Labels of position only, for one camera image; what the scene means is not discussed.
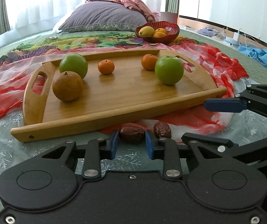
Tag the orange fruit in bowl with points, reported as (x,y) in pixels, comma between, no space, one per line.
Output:
(161,30)

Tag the colourful floral cloth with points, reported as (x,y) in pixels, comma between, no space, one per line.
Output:
(46,42)

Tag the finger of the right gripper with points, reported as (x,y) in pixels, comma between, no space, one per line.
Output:
(230,105)
(217,144)

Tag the white charger with cable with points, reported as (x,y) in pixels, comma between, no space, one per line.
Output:
(239,38)

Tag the large dull orange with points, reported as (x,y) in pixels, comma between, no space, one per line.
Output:
(68,86)

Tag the dark red date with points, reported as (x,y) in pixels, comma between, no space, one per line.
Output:
(131,134)
(162,130)

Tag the translucent snowflake plastic sheet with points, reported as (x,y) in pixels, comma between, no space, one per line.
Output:
(243,128)

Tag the yellow lemon in bowl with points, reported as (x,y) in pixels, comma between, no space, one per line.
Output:
(146,31)

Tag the small orange tangerine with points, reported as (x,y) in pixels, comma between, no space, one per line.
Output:
(106,67)

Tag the green apple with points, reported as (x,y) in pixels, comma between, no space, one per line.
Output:
(169,70)
(74,62)

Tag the wooden serving tray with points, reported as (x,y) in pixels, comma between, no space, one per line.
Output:
(130,93)

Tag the pink crumpled blanket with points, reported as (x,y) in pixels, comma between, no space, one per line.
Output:
(136,5)

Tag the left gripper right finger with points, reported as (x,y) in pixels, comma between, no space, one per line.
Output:
(169,151)

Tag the purple pillow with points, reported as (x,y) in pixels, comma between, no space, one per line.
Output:
(102,16)

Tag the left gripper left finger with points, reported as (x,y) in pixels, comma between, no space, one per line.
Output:
(97,150)

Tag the blue grey cloth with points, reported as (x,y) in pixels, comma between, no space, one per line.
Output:
(210,32)

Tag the red fruit bowl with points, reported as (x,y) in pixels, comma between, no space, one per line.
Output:
(172,29)

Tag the red white scarf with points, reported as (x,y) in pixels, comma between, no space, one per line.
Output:
(14,78)

